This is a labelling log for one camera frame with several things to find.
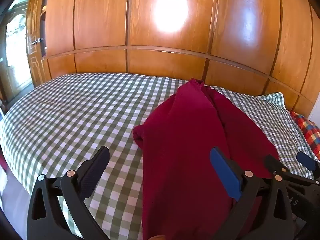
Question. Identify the multicolour checkered pillow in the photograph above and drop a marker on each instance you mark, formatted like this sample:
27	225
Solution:
308	130

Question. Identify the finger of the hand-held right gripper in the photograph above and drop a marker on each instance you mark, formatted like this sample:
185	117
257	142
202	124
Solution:
273	163
306	161

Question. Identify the green checkered bed sheet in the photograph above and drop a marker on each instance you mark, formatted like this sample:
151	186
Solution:
75	110

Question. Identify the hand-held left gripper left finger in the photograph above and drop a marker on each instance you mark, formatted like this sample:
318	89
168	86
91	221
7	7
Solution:
98	165

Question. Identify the wooden panelled wardrobe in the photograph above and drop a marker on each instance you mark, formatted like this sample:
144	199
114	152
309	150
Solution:
100	17

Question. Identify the glass window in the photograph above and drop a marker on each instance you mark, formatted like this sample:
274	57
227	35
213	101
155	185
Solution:
15	42

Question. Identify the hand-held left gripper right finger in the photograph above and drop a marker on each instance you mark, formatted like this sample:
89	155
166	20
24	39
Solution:
225	170

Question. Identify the dark red garment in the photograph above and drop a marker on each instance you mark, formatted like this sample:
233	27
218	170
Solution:
182	142

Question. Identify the wooden door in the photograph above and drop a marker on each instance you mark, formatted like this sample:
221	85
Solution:
35	62

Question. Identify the green checkered pillow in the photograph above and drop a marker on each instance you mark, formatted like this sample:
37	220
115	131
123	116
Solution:
273	98

